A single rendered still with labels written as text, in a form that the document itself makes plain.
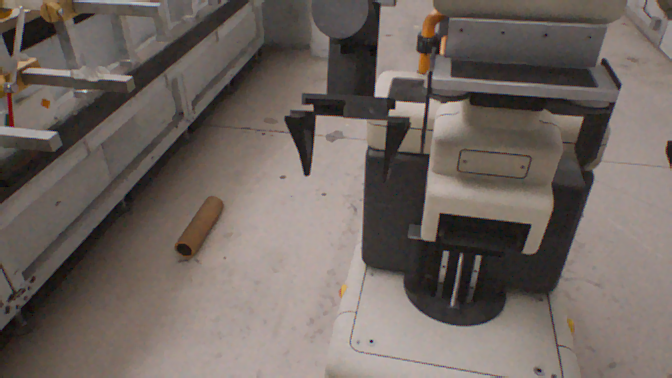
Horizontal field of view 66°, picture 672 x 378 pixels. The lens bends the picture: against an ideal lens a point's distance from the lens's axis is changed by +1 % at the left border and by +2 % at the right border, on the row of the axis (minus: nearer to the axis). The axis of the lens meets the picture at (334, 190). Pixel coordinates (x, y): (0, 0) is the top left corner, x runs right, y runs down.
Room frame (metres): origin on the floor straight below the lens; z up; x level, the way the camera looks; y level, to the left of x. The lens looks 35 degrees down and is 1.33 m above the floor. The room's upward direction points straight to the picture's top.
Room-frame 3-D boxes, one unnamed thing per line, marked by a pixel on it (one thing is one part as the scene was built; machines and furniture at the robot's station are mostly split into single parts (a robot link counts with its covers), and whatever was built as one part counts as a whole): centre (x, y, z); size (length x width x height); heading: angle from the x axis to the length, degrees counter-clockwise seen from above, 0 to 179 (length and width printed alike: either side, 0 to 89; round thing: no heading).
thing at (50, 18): (1.41, 0.72, 0.95); 0.14 x 0.06 x 0.05; 169
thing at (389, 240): (1.12, -0.35, 0.59); 0.55 x 0.34 x 0.83; 78
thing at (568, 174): (0.85, -0.36, 0.68); 0.28 x 0.27 x 0.25; 78
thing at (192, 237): (1.60, 0.54, 0.04); 0.30 x 0.08 x 0.08; 169
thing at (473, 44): (0.74, -0.28, 0.99); 0.28 x 0.16 x 0.22; 78
